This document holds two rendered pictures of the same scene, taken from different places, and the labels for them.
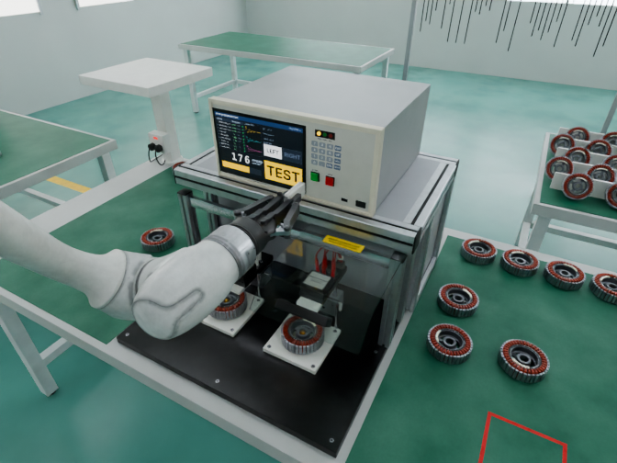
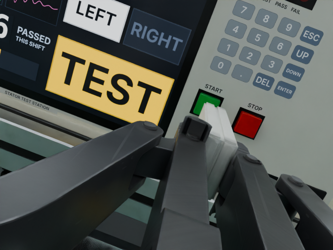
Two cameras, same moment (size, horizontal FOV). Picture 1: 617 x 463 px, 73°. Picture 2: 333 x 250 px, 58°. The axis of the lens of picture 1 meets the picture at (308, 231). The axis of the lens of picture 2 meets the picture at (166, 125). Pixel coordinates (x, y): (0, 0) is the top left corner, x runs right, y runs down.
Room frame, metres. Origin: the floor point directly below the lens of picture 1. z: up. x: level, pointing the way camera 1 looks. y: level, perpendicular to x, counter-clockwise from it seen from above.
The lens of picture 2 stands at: (0.64, 0.13, 1.23)
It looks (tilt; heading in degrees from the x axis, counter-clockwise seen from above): 17 degrees down; 332
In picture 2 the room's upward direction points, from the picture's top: 21 degrees clockwise
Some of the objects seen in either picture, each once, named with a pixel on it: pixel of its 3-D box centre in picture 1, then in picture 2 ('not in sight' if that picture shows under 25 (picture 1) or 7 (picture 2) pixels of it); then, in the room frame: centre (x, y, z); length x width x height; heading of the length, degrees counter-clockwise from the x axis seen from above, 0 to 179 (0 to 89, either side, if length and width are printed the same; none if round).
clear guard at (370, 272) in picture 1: (336, 272); not in sight; (0.69, -0.06, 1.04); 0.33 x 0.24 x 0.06; 152
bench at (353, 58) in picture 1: (285, 83); not in sight; (4.65, 0.26, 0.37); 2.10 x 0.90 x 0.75; 62
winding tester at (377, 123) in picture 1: (325, 129); (167, 36); (1.06, -0.04, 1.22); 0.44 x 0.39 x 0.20; 62
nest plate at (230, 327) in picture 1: (228, 308); not in sight; (0.84, 0.23, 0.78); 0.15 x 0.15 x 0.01; 62
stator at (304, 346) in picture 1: (302, 333); not in sight; (0.72, 0.01, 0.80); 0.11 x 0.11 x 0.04
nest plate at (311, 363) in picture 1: (302, 340); not in sight; (0.72, 0.01, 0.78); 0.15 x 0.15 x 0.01; 62
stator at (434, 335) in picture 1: (449, 343); not in sight; (0.72, -0.37, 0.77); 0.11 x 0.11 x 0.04
